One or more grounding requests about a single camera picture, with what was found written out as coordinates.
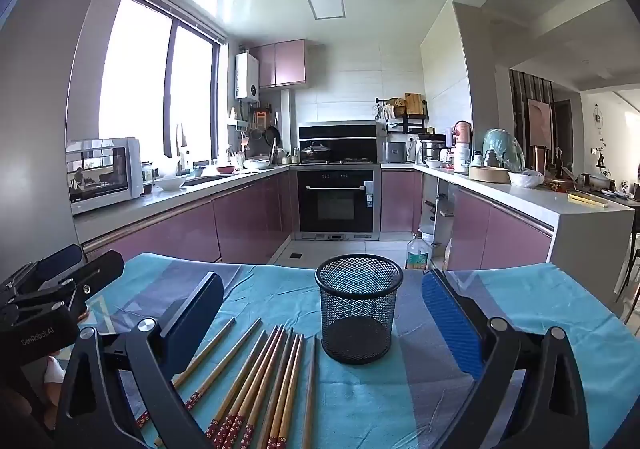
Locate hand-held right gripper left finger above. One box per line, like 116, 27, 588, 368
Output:
52, 271, 225, 449

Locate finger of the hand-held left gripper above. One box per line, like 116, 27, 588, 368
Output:
10, 250, 125, 326
2, 244, 84, 291

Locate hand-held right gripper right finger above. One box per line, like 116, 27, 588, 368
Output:
421, 269, 592, 449

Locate bunch of wooden chopsticks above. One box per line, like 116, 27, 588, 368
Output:
135, 316, 318, 449

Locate black mesh pen holder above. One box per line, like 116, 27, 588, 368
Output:
315, 254, 404, 365

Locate plastic cooking oil bottle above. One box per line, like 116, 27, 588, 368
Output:
406, 231, 432, 272

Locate blue and purple tablecloth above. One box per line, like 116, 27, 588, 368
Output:
75, 251, 640, 449

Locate white microwave oven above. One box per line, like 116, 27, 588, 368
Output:
66, 137, 144, 216

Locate long pink base cabinets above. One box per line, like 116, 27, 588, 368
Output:
80, 164, 297, 264

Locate pink peninsula base cabinets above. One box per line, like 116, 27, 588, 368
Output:
380, 166, 556, 272

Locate round bamboo steamer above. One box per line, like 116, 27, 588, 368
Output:
468, 165, 510, 183

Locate white plastic bag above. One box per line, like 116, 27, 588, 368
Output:
509, 170, 545, 188

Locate black built-in oven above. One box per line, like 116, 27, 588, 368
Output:
297, 168, 376, 236

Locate stainless steel pot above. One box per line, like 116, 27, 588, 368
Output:
420, 139, 446, 163

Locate teal plastic cover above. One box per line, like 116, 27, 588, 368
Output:
482, 129, 526, 172

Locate kitchen window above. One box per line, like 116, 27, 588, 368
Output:
100, 0, 226, 167

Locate black range hood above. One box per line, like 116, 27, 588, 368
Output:
298, 122, 378, 165

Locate pot with glass lid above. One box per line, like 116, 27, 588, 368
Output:
301, 142, 331, 163

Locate ceiling light panel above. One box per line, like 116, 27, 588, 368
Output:
302, 0, 346, 20

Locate black wall rack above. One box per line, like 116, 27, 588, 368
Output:
376, 98, 430, 133

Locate pink wall picture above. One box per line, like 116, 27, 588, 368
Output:
527, 99, 553, 150

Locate white wall water heater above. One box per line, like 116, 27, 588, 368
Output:
235, 52, 260, 102

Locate pink wall cabinet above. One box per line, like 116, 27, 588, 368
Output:
250, 39, 307, 89

